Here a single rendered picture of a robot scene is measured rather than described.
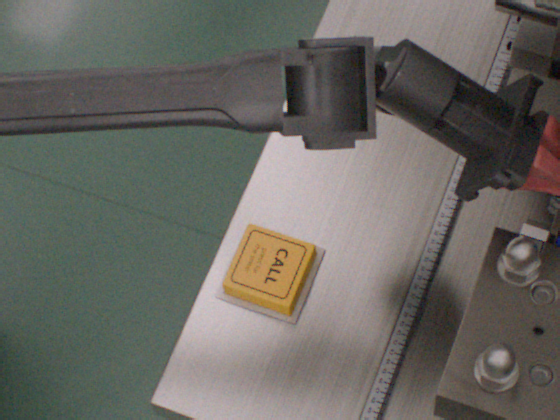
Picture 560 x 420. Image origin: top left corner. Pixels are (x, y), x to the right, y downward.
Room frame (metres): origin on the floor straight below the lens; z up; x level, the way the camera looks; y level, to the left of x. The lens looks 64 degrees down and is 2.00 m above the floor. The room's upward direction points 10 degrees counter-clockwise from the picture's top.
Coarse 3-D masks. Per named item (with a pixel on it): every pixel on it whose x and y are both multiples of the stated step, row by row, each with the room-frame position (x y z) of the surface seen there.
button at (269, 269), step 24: (264, 240) 0.50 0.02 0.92; (288, 240) 0.49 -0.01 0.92; (240, 264) 0.48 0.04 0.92; (264, 264) 0.47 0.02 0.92; (288, 264) 0.47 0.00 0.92; (312, 264) 0.47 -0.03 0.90; (240, 288) 0.45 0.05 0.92; (264, 288) 0.45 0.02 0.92; (288, 288) 0.44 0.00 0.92; (288, 312) 0.43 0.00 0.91
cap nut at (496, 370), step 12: (492, 348) 0.30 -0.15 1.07; (504, 348) 0.30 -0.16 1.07; (480, 360) 0.30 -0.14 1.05; (492, 360) 0.29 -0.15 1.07; (504, 360) 0.29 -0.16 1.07; (516, 360) 0.29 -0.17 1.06; (480, 372) 0.29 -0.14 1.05; (492, 372) 0.29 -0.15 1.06; (504, 372) 0.29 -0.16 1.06; (516, 372) 0.29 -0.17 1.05; (480, 384) 0.29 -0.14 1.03; (492, 384) 0.28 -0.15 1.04; (504, 384) 0.28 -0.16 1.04
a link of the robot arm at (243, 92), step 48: (288, 48) 0.54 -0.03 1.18; (336, 48) 0.51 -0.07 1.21; (0, 96) 0.51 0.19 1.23; (48, 96) 0.50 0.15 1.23; (96, 96) 0.50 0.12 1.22; (144, 96) 0.50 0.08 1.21; (192, 96) 0.49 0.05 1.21; (240, 96) 0.49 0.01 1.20; (288, 96) 0.50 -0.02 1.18; (336, 96) 0.48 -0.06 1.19
